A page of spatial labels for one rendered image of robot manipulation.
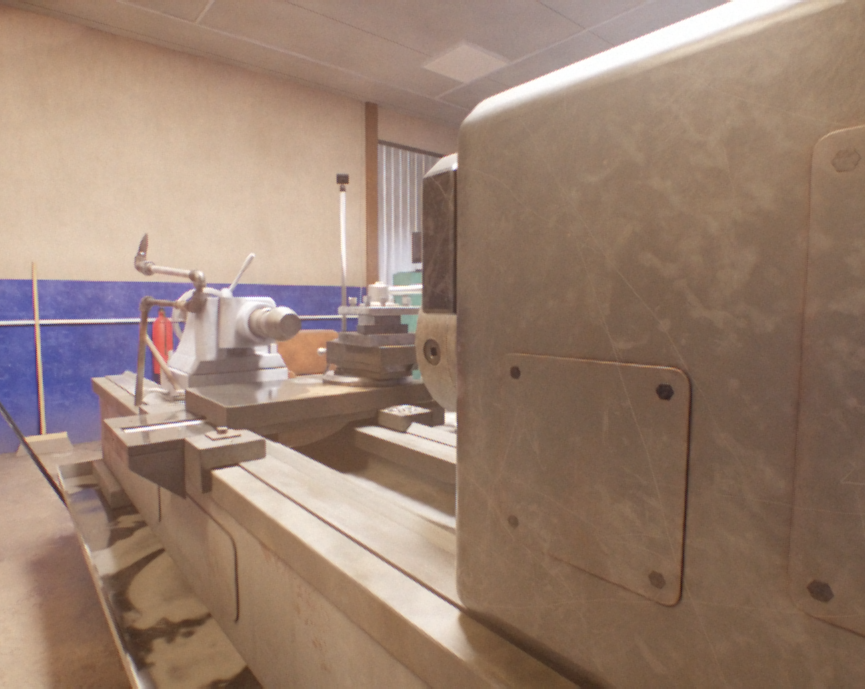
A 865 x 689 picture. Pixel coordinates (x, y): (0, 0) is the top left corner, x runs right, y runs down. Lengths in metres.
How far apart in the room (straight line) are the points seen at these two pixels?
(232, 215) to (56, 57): 1.77
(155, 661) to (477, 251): 1.14
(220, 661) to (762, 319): 1.21
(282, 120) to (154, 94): 1.19
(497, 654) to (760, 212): 0.41
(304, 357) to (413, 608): 4.75
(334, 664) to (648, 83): 0.75
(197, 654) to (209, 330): 0.79
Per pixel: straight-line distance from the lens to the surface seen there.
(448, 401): 0.75
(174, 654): 1.39
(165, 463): 1.18
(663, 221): 0.38
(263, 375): 1.74
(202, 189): 5.47
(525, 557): 0.49
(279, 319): 1.37
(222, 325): 1.58
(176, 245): 5.32
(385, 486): 1.26
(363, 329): 1.32
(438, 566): 0.67
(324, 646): 0.84
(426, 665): 0.59
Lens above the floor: 1.14
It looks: 4 degrees down
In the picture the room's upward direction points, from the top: straight up
